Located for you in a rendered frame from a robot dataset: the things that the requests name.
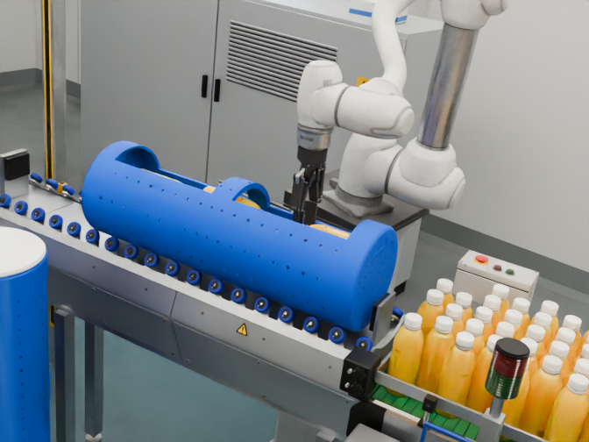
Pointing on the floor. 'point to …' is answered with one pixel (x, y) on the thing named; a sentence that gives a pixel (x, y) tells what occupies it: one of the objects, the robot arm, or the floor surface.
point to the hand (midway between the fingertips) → (304, 219)
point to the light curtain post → (53, 108)
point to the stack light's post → (490, 428)
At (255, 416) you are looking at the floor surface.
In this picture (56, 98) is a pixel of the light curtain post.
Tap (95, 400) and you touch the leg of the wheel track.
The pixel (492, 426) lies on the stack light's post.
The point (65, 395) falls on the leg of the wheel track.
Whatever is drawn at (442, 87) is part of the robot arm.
